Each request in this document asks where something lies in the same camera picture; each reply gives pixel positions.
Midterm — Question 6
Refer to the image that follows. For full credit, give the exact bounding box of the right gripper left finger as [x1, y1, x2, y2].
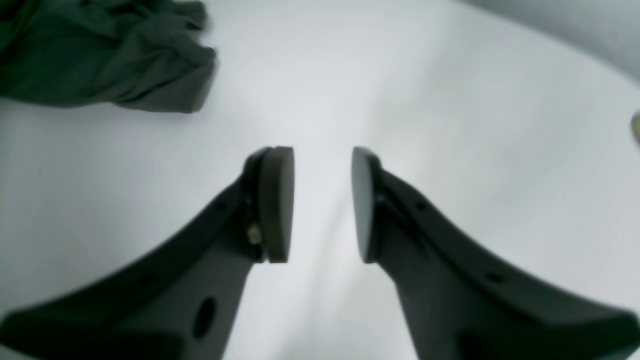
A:
[1, 146, 295, 360]

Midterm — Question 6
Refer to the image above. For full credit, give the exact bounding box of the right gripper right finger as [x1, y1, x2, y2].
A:
[350, 146, 639, 360]

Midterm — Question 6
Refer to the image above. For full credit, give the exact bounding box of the dark grey t-shirt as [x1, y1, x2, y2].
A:
[0, 0, 217, 114]

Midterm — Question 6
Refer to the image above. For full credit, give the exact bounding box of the right table cable grommet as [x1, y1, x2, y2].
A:
[630, 111, 640, 146]

